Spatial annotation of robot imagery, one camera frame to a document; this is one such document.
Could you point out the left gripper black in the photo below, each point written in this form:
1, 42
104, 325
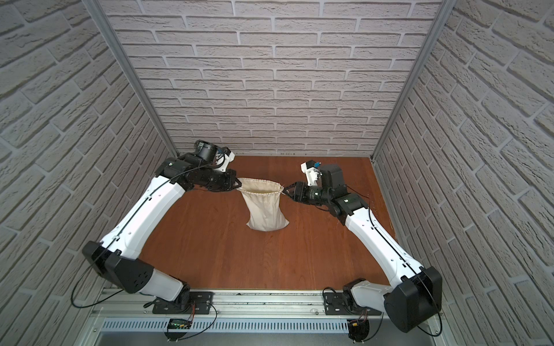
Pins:
227, 179

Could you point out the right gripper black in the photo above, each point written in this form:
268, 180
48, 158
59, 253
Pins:
293, 191

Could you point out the beige cloth soil bag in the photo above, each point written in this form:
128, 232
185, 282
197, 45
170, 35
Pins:
262, 197

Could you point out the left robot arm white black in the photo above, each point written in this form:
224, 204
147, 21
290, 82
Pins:
116, 257

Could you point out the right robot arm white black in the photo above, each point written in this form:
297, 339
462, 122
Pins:
413, 294

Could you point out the left controller board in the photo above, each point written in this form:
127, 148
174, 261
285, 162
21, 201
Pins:
177, 329

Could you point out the controller board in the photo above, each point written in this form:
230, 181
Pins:
358, 330
177, 329

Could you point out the right controller board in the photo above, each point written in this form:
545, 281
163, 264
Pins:
358, 330

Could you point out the vent grille strip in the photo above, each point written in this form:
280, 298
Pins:
287, 326

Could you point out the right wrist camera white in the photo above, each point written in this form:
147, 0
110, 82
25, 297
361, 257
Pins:
323, 175

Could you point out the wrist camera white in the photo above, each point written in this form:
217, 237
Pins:
323, 175
213, 156

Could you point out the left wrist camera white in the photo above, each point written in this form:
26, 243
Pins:
213, 156

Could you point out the aluminium front rail frame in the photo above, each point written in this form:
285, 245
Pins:
252, 304

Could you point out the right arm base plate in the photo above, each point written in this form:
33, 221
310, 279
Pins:
339, 303

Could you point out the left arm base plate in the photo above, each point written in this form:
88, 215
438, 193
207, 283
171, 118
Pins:
189, 302

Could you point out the left corner aluminium post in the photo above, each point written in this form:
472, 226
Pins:
108, 33

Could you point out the corner aluminium post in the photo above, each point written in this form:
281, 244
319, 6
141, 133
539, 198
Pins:
437, 26
108, 33

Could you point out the right corner aluminium post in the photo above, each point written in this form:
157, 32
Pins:
437, 26

